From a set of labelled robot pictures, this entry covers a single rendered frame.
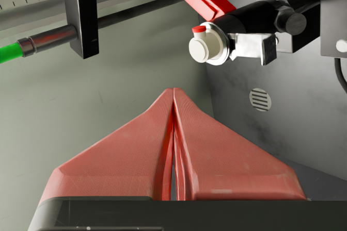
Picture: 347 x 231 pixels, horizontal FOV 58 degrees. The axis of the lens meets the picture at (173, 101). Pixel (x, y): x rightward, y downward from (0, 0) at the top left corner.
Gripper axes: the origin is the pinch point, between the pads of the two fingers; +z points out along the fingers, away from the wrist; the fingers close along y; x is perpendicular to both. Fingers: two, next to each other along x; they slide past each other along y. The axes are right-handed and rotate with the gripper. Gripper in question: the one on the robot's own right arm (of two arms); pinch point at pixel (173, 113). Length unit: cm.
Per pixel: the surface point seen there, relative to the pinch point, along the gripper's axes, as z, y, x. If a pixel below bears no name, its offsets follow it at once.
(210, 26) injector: 8.4, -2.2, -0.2
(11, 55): 17.1, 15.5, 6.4
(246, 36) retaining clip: 6.9, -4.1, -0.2
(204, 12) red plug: 11.5, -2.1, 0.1
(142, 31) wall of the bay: 37.1, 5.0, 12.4
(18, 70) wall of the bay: 23.9, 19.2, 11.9
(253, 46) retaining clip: 6.5, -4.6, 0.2
